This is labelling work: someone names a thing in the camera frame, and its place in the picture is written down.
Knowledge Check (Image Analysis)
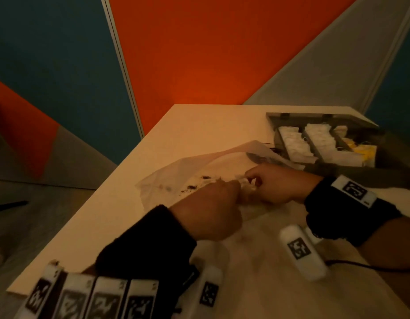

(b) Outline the person's left hand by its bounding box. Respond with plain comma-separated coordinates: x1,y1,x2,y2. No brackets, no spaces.
168,179,244,242

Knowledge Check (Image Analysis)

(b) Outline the person's right hand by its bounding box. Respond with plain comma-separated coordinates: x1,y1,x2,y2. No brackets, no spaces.
244,162,324,206

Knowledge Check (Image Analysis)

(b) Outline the clear plastic bag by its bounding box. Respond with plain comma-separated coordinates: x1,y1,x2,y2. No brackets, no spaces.
135,140,305,223

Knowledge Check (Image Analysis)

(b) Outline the dark compartment organizer box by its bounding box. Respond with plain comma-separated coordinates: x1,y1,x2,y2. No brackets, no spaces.
265,112,410,191

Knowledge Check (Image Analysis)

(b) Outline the person's right forearm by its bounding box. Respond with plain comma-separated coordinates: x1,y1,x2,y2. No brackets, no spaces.
357,215,410,316

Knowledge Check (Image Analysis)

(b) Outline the black rod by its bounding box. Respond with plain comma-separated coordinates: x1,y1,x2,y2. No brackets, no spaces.
0,201,29,213

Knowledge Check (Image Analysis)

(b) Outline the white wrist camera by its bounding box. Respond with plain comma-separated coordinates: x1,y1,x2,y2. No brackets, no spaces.
279,224,329,282
178,265,224,319

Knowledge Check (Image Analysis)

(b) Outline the black wrist strap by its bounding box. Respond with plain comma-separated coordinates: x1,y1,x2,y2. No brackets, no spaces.
95,205,201,319
304,175,402,247

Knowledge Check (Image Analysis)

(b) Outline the black cable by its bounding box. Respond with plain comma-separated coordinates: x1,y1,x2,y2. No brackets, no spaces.
324,260,410,273

